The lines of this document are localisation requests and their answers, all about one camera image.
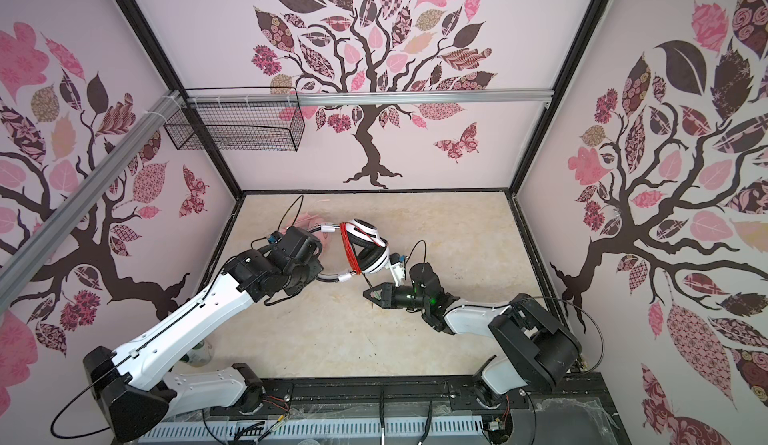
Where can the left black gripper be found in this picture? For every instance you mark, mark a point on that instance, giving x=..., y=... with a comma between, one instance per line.
x=315, y=267

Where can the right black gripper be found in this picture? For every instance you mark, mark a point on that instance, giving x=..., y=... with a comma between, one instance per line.
x=389, y=295

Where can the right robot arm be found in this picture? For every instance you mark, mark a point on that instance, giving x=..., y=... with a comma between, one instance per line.
x=538, y=350

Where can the aluminium rail left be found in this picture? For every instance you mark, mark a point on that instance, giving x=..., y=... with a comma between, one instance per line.
x=24, y=264

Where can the aluminium rail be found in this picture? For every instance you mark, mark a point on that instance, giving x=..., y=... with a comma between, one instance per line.
x=372, y=96
x=24, y=264

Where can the green drink can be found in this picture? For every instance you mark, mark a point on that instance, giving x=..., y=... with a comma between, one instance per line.
x=200, y=355

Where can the white black headphones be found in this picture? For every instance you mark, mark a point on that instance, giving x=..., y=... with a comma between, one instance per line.
x=366, y=251

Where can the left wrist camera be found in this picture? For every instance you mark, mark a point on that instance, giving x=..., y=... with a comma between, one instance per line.
x=274, y=237

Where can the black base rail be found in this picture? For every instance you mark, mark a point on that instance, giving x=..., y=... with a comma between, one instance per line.
x=579, y=411

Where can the white cable duct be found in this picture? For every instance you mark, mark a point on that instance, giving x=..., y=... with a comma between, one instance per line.
x=397, y=430

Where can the pink headphones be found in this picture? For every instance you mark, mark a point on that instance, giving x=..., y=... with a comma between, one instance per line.
x=310, y=220

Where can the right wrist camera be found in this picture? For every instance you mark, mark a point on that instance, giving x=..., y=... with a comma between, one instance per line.
x=397, y=269

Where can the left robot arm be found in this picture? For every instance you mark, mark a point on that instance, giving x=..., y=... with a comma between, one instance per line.
x=135, y=386

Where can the aluminium rail back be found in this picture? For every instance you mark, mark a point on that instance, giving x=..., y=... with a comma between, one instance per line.
x=372, y=96

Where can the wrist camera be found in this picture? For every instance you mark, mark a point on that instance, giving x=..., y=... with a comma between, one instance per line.
x=397, y=269
x=274, y=237

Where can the black wire basket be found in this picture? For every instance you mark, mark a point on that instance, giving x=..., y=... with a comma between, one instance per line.
x=258, y=118

